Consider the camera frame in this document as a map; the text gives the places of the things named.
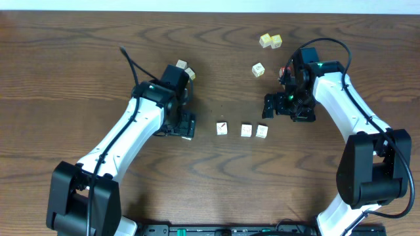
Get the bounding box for blue sided picture block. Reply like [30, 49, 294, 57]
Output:
[255, 125, 268, 138]

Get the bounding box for plain white picture block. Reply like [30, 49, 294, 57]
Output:
[241, 124, 253, 137]

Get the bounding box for hammer picture block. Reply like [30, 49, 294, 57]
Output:
[216, 122, 228, 135]

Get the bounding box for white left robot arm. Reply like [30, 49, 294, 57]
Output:
[46, 80, 196, 235]

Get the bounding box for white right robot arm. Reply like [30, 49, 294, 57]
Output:
[262, 59, 415, 235]

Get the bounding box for white block yellow drawing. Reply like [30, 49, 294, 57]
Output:
[251, 62, 265, 77]

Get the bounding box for red letter A block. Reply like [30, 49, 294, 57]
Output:
[279, 67, 291, 85]

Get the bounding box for white block yellow sides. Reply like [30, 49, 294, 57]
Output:
[184, 68, 196, 80]

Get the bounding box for yellow block right of pair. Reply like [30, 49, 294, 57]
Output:
[270, 34, 283, 49]

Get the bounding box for yellow block of pair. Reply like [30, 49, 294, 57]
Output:
[270, 34, 283, 49]
[259, 33, 272, 48]

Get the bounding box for white block red sides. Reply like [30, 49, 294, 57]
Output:
[176, 60, 188, 69]

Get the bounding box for yellow block left of pair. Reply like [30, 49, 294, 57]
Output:
[259, 33, 272, 48]

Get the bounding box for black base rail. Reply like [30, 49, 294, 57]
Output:
[135, 223, 320, 236]

